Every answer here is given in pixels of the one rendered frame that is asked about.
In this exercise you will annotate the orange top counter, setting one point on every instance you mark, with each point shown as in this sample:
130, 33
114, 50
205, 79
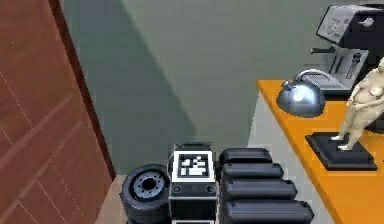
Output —
336, 160

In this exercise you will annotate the black silver coffee machine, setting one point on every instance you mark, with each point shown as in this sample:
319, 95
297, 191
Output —
350, 43

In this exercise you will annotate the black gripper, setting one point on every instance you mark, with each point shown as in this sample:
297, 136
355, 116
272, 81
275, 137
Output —
145, 195

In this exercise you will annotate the beige figure statue black base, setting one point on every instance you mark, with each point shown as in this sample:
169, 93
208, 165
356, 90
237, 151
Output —
358, 110

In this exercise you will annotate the brown wooden door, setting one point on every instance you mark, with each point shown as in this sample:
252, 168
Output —
40, 126

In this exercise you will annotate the silver metal kettle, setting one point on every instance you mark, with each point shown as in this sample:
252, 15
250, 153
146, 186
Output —
301, 99

